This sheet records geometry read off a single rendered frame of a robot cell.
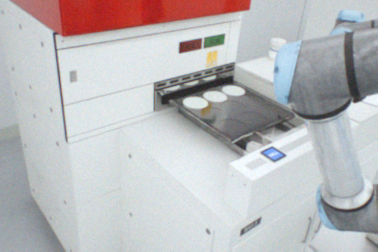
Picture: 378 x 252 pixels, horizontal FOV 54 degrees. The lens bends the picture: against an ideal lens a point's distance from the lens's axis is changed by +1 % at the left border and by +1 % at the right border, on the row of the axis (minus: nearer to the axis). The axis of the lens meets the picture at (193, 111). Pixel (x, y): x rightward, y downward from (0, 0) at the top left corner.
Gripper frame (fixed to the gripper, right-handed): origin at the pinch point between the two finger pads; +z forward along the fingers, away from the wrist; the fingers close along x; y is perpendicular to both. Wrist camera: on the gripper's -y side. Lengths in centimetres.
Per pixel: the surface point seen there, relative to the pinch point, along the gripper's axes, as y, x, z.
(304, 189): -4.0, 11.1, 21.3
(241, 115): 30.0, 8.4, 10.1
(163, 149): 37, 40, 18
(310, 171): -4.0, 10.5, 14.1
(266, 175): -4.1, 34.2, 4.9
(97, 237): 59, 58, 70
